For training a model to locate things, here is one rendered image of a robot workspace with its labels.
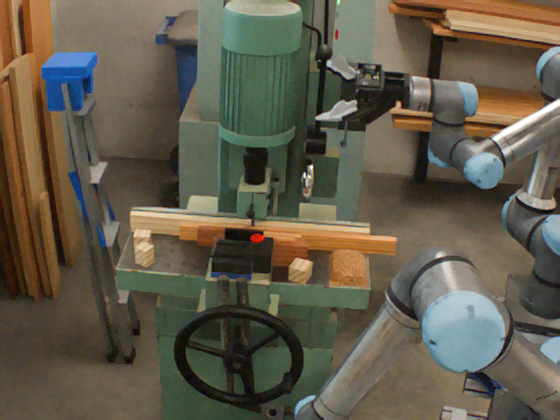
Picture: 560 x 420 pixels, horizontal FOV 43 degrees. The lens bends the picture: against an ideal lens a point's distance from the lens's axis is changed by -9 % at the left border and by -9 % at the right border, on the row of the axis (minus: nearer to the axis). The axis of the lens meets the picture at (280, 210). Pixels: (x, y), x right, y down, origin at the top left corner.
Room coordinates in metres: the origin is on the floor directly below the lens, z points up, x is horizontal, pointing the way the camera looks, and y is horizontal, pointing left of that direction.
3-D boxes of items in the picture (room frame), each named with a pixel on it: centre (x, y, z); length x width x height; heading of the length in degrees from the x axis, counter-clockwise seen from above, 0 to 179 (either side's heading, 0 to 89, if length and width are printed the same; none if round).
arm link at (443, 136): (1.52, -0.36, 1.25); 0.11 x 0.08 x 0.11; 23
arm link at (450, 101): (1.53, -0.36, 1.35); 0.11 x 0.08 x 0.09; 89
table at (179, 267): (1.52, 0.08, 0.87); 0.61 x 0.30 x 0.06; 88
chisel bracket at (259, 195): (1.65, 0.06, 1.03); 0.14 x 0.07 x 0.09; 178
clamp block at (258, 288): (1.43, 0.08, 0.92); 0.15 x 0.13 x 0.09; 88
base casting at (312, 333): (1.75, 0.06, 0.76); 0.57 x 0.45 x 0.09; 178
